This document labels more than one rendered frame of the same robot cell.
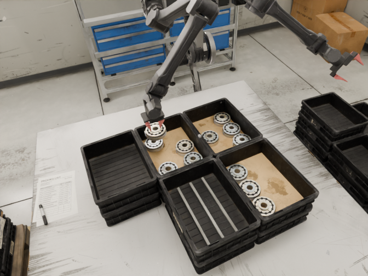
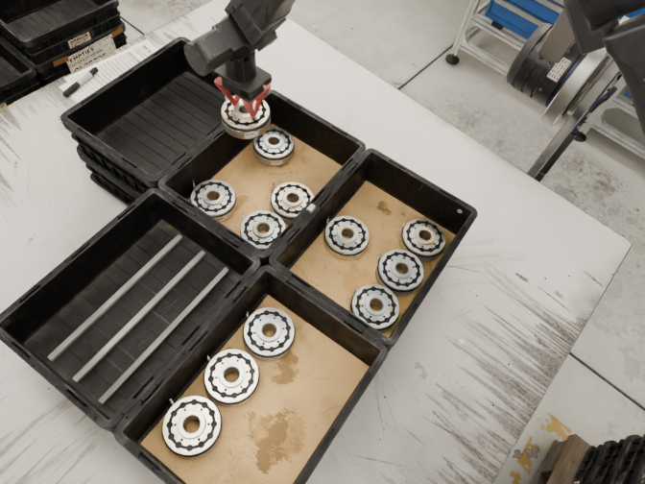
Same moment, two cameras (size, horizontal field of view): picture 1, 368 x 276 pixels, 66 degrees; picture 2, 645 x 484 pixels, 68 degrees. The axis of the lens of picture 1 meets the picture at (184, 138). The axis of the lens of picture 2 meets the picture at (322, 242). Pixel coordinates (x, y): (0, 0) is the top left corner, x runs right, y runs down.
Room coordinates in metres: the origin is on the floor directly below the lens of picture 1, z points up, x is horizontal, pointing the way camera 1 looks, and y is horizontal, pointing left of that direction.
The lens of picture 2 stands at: (0.69, -0.53, 1.78)
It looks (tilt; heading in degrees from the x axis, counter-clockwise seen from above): 59 degrees down; 46
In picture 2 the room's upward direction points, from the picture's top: 12 degrees clockwise
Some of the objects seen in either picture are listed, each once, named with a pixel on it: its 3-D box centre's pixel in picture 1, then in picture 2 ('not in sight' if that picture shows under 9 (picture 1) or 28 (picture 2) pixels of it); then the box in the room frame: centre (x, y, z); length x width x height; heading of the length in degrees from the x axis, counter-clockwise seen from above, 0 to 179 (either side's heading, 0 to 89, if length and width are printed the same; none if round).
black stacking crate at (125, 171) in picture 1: (119, 169); (173, 120); (0.96, 0.35, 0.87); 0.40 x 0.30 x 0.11; 21
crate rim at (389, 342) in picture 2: (220, 125); (378, 237); (1.17, -0.21, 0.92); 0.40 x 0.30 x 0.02; 21
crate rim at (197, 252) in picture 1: (206, 200); (135, 294); (0.69, -0.07, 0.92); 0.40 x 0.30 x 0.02; 21
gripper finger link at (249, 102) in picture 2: (156, 121); (248, 95); (1.05, 0.13, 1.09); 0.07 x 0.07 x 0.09; 19
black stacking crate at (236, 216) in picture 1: (206, 206); (141, 304); (0.69, -0.07, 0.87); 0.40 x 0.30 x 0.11; 21
